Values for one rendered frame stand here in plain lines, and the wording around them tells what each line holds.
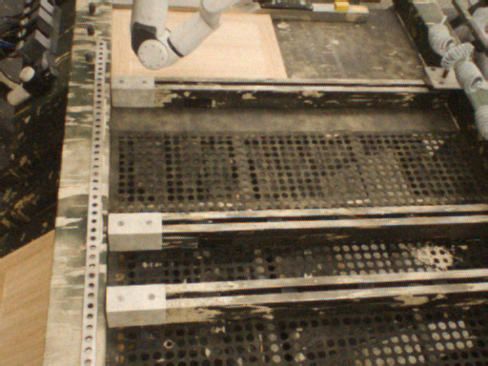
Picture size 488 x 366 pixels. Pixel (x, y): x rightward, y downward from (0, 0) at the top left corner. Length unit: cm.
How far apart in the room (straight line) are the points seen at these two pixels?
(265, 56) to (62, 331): 116
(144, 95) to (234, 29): 52
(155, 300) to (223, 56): 99
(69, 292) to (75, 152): 43
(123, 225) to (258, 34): 99
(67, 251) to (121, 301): 20
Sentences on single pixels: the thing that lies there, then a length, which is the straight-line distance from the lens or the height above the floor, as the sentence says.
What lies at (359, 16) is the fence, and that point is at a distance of 230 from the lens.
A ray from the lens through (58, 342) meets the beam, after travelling 124.
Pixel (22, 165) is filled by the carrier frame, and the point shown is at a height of 37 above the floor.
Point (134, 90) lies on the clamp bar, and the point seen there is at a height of 98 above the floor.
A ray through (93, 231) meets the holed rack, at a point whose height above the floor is 89.
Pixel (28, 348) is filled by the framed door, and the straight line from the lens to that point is 172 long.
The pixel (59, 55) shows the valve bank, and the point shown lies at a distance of 195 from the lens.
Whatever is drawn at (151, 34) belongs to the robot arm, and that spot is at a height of 116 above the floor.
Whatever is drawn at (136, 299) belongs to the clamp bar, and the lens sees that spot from 124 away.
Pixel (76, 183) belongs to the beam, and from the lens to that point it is 148.
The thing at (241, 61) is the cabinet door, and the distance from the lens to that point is 194.
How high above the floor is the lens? 166
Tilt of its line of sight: 20 degrees down
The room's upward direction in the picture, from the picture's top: 64 degrees clockwise
